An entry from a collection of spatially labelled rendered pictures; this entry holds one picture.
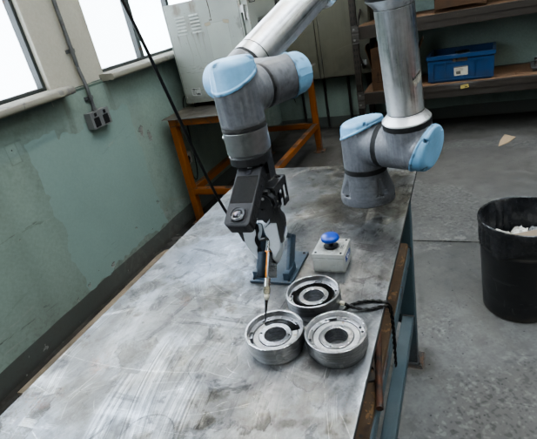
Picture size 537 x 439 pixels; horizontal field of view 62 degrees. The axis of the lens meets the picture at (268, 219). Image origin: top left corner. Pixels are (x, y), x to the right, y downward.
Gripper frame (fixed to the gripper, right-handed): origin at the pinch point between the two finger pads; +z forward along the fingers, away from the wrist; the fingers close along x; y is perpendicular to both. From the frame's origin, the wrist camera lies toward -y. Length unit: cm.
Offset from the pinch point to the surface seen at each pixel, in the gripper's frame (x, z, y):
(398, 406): -16, 69, 29
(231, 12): 94, -38, 204
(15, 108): 145, -20, 78
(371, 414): -15.7, 37.9, 0.2
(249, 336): 1.7, 9.9, -10.1
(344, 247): -9.5, 8.5, 18.1
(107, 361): 28.9, 12.8, -18.0
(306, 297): -4.8, 11.3, 3.7
